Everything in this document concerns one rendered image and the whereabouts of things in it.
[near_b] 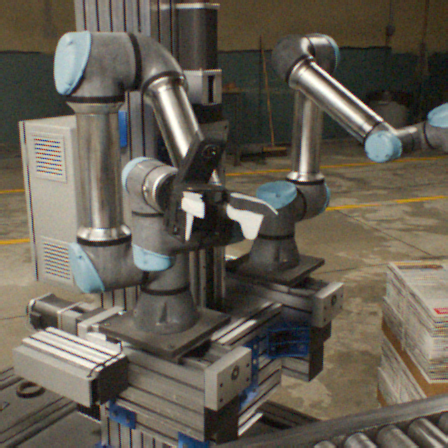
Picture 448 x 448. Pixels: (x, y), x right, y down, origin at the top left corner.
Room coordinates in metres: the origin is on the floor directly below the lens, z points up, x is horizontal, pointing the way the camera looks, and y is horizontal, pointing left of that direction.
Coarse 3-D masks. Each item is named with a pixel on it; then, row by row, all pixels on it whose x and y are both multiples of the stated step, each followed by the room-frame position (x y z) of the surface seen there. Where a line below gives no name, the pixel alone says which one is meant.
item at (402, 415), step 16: (416, 400) 1.06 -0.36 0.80; (432, 400) 1.06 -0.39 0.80; (352, 416) 1.00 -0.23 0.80; (368, 416) 1.00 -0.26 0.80; (384, 416) 1.00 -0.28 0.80; (400, 416) 1.00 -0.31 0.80; (416, 416) 1.00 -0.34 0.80; (432, 416) 1.01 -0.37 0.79; (272, 432) 0.95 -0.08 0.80; (288, 432) 0.95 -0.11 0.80; (304, 432) 0.95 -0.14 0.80; (320, 432) 0.95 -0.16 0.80; (336, 432) 0.95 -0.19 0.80; (352, 432) 0.96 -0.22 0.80; (368, 432) 0.97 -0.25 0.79
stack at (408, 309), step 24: (408, 264) 1.72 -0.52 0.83; (432, 264) 1.72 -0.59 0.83; (408, 288) 1.56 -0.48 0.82; (432, 288) 1.54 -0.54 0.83; (384, 312) 1.73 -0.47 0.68; (408, 312) 1.56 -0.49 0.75; (432, 312) 1.40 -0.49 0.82; (384, 336) 1.73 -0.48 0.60; (408, 336) 1.53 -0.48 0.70; (432, 336) 1.38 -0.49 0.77; (384, 360) 1.72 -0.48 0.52; (432, 360) 1.38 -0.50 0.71; (384, 384) 1.69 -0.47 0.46; (408, 384) 1.51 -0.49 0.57
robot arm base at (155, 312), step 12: (144, 288) 1.33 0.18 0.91; (180, 288) 1.32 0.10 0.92; (144, 300) 1.32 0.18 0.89; (156, 300) 1.31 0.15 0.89; (168, 300) 1.31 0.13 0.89; (180, 300) 1.32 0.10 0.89; (192, 300) 1.35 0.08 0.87; (144, 312) 1.31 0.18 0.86; (156, 312) 1.30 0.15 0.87; (168, 312) 1.31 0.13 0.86; (180, 312) 1.31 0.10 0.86; (192, 312) 1.33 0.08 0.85; (144, 324) 1.30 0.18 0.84; (156, 324) 1.29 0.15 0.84; (168, 324) 1.29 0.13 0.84; (180, 324) 1.30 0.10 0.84; (192, 324) 1.33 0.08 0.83
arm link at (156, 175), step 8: (160, 168) 1.01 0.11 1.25; (168, 168) 1.00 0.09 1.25; (176, 168) 1.02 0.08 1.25; (152, 176) 0.99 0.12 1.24; (160, 176) 0.98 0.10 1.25; (144, 184) 1.00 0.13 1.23; (152, 184) 0.98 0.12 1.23; (144, 192) 0.99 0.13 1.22; (152, 192) 0.97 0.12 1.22; (152, 200) 0.97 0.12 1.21
